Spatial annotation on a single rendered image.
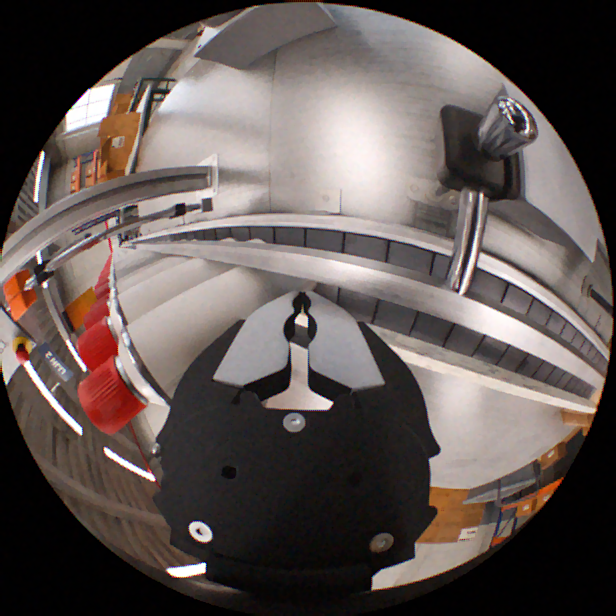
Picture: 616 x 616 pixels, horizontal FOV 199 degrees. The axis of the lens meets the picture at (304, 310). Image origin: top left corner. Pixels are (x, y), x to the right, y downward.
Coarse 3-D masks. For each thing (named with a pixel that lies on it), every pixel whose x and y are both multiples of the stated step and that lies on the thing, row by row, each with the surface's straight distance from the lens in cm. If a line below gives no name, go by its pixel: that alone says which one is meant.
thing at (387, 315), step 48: (144, 240) 89; (240, 240) 24; (288, 240) 19; (336, 240) 16; (384, 240) 15; (336, 288) 17; (480, 288) 17; (432, 336) 18; (480, 336) 19; (576, 336) 30; (576, 384) 41
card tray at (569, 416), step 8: (608, 344) 58; (600, 392) 79; (592, 400) 77; (568, 408) 63; (568, 416) 65; (576, 416) 73; (584, 416) 84; (592, 416) 88; (568, 424) 63; (576, 424) 71; (584, 424) 81
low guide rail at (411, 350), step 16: (304, 320) 16; (384, 336) 15; (400, 336) 16; (400, 352) 15; (416, 352) 15; (432, 352) 16; (448, 352) 17; (432, 368) 16; (448, 368) 16; (464, 368) 17; (480, 368) 18; (496, 368) 20; (480, 384) 19; (496, 384) 20; (512, 384) 21; (528, 384) 24; (544, 384) 28; (544, 400) 28; (560, 400) 31; (576, 400) 39
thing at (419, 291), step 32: (192, 256) 17; (224, 256) 12; (256, 256) 10; (288, 256) 8; (320, 256) 8; (352, 256) 8; (352, 288) 7; (384, 288) 7; (416, 288) 7; (448, 288) 8; (448, 320) 8; (480, 320) 8; (512, 320) 9; (544, 352) 12; (576, 352) 16
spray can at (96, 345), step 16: (256, 240) 20; (176, 272) 15; (192, 272) 15; (208, 272) 15; (224, 272) 15; (144, 288) 14; (160, 288) 14; (176, 288) 14; (112, 304) 15; (128, 304) 14; (144, 304) 13; (160, 304) 13; (112, 320) 14; (128, 320) 13; (80, 336) 16; (96, 336) 15; (112, 336) 14; (80, 352) 15; (96, 352) 15; (112, 352) 15; (96, 368) 15
